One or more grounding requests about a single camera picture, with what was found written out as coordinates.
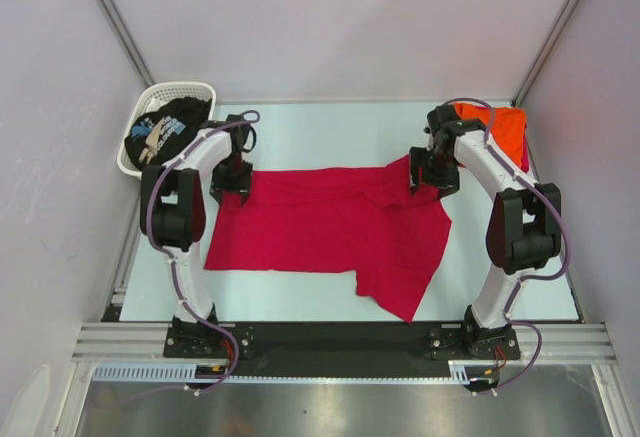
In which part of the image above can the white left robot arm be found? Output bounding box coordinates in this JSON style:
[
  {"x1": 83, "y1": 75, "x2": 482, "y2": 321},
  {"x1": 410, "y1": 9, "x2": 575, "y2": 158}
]
[{"x1": 140, "y1": 110, "x2": 261, "y2": 360}]

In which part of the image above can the grey slotted cable duct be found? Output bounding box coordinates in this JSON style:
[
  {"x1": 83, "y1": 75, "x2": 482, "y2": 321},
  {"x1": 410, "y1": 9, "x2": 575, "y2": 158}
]
[{"x1": 92, "y1": 362, "x2": 236, "y2": 382}]

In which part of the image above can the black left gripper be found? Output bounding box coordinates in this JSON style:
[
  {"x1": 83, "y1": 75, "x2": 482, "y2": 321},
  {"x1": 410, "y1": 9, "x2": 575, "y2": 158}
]
[{"x1": 210, "y1": 153, "x2": 253, "y2": 205}]

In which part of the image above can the aluminium frame rail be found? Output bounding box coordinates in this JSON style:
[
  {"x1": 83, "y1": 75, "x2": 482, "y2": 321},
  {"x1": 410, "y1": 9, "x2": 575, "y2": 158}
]
[{"x1": 72, "y1": 322, "x2": 616, "y2": 364}]

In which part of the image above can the folded orange t shirt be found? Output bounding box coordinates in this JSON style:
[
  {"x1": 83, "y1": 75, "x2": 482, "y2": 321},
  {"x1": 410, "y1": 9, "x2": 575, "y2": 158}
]
[{"x1": 453, "y1": 103, "x2": 527, "y2": 167}]

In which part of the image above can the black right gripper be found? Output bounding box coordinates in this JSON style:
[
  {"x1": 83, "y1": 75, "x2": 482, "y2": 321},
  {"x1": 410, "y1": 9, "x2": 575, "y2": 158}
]
[{"x1": 410, "y1": 146, "x2": 460, "y2": 200}]

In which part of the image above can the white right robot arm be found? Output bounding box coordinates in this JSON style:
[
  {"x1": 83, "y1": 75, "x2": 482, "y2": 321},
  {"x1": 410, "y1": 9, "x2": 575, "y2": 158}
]
[{"x1": 409, "y1": 102, "x2": 563, "y2": 360}]

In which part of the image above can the black printed t shirt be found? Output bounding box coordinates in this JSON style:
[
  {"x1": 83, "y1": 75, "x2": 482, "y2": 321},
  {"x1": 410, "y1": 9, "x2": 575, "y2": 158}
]
[{"x1": 124, "y1": 97, "x2": 212, "y2": 171}]

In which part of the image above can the white plastic laundry basket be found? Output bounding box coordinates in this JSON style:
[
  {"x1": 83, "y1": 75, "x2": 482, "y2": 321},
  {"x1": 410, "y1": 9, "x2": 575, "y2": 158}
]
[{"x1": 116, "y1": 81, "x2": 217, "y2": 180}]

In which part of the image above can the red polo shirt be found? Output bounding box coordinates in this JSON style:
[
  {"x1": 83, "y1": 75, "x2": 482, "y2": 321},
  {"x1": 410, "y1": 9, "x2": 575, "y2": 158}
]
[{"x1": 204, "y1": 156, "x2": 452, "y2": 322}]

